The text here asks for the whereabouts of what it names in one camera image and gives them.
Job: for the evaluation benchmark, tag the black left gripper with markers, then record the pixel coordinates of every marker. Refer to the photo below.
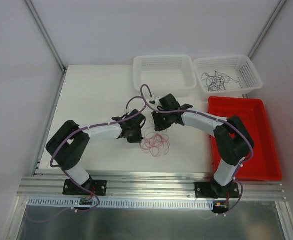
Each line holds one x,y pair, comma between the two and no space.
134,133

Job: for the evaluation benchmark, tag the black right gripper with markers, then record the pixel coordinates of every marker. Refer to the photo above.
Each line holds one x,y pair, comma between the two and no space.
161,122

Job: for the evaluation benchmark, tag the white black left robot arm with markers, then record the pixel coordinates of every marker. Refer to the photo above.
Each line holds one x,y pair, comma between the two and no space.
69,143

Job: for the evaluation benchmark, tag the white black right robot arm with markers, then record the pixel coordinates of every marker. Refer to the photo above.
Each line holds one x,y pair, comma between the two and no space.
232,138

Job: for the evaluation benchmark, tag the white perforated basket left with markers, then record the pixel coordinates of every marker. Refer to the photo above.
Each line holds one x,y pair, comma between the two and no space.
165,74

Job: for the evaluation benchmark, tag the white perforated basket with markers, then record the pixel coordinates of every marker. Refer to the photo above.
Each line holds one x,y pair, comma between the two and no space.
165,74
226,76

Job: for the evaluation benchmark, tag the white perforated basket right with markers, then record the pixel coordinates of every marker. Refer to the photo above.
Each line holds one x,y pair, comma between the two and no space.
226,76

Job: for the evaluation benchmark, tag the red plastic tray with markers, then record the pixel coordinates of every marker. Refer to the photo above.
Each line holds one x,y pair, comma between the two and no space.
264,166

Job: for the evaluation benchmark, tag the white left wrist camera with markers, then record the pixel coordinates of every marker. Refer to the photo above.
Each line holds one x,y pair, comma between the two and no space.
128,110

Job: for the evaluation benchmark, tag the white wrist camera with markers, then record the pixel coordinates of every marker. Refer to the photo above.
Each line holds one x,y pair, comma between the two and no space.
155,101
128,110

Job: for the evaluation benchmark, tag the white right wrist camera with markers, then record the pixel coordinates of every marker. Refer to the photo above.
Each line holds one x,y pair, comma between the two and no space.
155,101

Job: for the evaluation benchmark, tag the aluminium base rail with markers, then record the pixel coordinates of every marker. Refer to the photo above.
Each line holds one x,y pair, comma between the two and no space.
145,185

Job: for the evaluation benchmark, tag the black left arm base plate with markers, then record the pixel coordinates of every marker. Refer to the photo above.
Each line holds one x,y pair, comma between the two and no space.
98,187

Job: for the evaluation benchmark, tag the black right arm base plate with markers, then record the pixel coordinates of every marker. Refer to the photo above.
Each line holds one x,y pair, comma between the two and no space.
210,191

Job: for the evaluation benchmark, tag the white slotted cable duct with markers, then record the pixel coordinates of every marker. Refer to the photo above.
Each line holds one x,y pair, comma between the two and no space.
117,203

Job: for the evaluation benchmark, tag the aluminium frame post right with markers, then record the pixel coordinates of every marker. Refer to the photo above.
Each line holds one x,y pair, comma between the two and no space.
279,7

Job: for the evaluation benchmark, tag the aluminium frame post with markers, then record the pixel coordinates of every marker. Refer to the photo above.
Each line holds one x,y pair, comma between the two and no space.
45,34
279,7

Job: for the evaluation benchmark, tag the aluminium frame post left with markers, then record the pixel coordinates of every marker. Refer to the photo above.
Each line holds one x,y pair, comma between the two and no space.
45,34

